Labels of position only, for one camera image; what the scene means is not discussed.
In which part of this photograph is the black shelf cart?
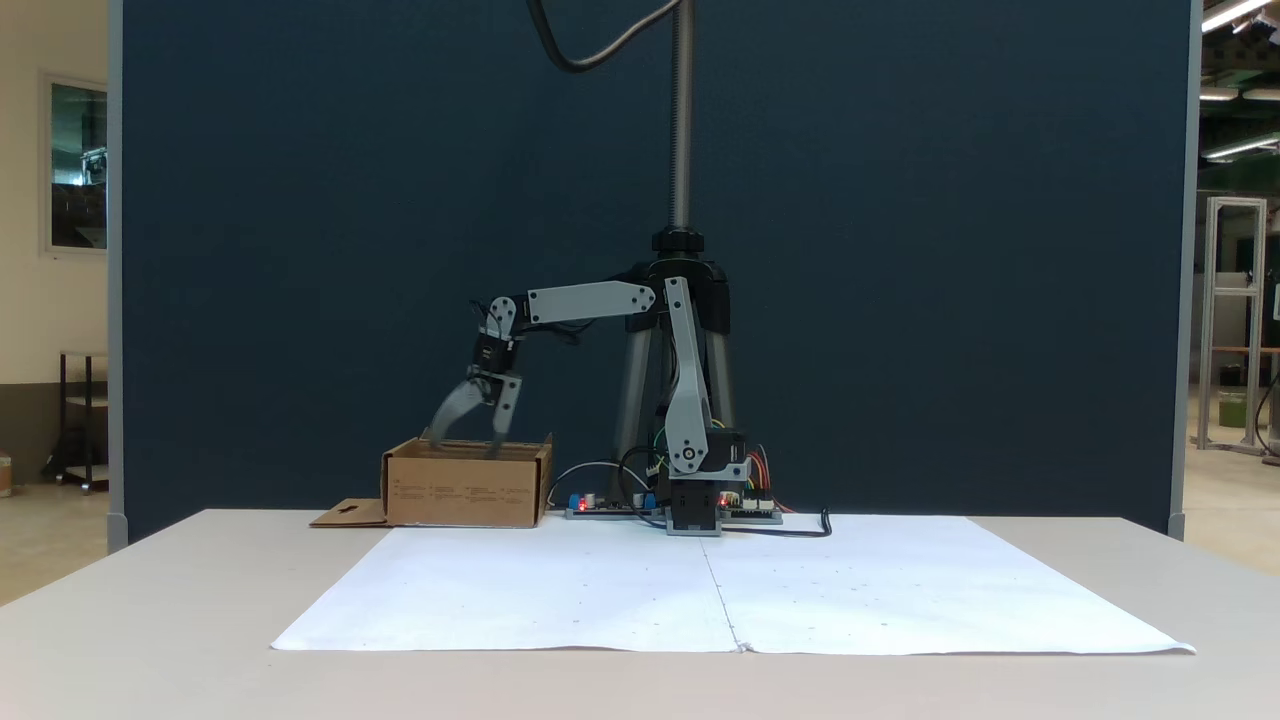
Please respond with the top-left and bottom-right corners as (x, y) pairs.
(42, 350), (109, 494)

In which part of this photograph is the black grey tripod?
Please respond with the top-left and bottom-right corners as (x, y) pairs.
(562, 0), (735, 511)

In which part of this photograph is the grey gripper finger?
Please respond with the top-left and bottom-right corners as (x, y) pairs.
(429, 377), (489, 447)
(487, 374), (524, 460)

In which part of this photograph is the grey hanging cable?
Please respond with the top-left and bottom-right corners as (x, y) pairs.
(526, 0), (687, 74)

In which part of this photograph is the black cable on table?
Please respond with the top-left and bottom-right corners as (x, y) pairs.
(720, 508), (834, 540)

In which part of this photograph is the circuit board with jumper wires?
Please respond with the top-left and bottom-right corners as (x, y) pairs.
(720, 492), (785, 525)

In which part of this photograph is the dark blue partition panel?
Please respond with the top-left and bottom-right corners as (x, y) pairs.
(108, 0), (1202, 551)

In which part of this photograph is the framed wall window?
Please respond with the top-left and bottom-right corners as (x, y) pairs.
(40, 70), (109, 259)

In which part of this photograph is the circuit board with blue capacitors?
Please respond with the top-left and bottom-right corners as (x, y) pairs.
(565, 490), (667, 522)

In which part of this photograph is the white thin cable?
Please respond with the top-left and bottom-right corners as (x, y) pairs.
(547, 461), (627, 507)

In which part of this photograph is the ceiling tube light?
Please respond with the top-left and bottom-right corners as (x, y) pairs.
(1202, 134), (1280, 162)
(1201, 0), (1277, 34)

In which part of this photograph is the brown cardboard box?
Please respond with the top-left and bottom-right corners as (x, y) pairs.
(310, 428), (554, 529)

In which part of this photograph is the aluminium profile frame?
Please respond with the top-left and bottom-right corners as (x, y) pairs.
(1197, 196), (1270, 457)

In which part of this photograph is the white paper sheet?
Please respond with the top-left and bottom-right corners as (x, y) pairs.
(700, 515), (1197, 657)
(270, 526), (742, 653)

